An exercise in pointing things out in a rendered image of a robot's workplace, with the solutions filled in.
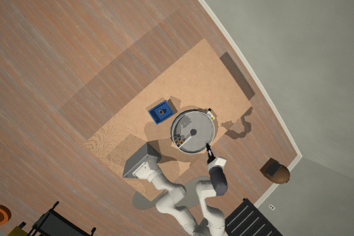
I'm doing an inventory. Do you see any blue shallow tray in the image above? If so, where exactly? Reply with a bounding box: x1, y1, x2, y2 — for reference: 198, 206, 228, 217
148, 100, 174, 125

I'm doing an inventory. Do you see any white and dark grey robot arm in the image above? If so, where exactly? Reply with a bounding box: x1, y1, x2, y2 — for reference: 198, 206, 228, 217
132, 156, 228, 236

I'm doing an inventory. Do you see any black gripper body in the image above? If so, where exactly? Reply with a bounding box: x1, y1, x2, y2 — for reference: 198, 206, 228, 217
207, 153, 216, 164

